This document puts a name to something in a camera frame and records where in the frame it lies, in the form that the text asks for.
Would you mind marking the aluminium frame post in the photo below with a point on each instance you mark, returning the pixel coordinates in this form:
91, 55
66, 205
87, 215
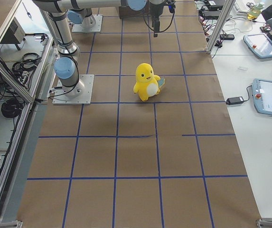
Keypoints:
228, 5

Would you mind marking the blue teach pendant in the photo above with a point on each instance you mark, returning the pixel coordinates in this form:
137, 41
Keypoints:
260, 44
262, 96

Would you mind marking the yellow liquid bottle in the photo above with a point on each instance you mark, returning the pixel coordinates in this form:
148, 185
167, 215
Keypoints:
255, 11

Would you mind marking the blue teach pendant far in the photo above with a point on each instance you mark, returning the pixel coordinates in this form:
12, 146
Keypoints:
260, 44

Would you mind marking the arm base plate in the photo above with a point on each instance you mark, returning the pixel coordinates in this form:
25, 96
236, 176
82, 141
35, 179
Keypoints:
81, 94
77, 28

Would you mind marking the blue teach pendant near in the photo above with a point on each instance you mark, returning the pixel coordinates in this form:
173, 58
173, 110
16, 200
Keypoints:
262, 96

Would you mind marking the grey electronics box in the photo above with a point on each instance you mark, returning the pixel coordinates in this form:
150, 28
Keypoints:
14, 35

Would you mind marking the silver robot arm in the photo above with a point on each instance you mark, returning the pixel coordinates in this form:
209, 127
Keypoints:
82, 16
59, 12

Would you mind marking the yellow plush dinosaur toy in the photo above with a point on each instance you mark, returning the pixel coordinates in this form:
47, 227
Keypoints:
147, 83

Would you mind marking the black power adapter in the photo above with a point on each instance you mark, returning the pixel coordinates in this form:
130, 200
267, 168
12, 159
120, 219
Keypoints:
234, 100

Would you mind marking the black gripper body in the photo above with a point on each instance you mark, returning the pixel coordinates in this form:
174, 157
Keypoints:
155, 10

